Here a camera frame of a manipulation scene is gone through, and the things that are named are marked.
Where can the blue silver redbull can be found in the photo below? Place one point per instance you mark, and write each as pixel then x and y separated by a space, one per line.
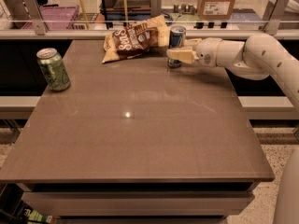
pixel 176 40

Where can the right metal railing bracket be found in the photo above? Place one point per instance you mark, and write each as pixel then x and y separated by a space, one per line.
pixel 281 15

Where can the yellow pole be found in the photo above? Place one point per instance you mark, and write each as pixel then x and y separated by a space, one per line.
pixel 125 12
pixel 84 14

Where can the metal railing bracket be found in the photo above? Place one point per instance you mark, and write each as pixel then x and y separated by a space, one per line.
pixel 281 15
pixel 155 7
pixel 39 25

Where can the green soda can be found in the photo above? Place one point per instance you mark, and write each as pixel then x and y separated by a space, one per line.
pixel 52 67

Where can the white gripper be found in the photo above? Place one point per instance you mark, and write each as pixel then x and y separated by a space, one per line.
pixel 206 51

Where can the grey table drawer front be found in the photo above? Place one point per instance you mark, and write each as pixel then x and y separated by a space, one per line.
pixel 70 204

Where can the left metal railing bracket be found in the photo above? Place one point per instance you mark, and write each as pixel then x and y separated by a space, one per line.
pixel 39 25

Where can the purple plastic crate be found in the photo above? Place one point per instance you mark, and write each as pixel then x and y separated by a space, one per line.
pixel 59 18

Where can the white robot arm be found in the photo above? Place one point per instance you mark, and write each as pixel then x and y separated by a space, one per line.
pixel 258 57

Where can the yellow pole right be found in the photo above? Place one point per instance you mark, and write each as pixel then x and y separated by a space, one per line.
pixel 125 12

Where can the middle metal railing bracket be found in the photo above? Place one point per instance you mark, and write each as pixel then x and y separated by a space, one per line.
pixel 155 7

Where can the green packet under table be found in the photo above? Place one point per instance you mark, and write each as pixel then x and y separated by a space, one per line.
pixel 29 215

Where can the brown chip bag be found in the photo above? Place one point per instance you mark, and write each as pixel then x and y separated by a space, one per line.
pixel 136 39

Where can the yellow pole left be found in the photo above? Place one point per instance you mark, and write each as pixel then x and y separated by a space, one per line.
pixel 84 14

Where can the cardboard box with label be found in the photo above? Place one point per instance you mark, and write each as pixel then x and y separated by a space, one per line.
pixel 215 9

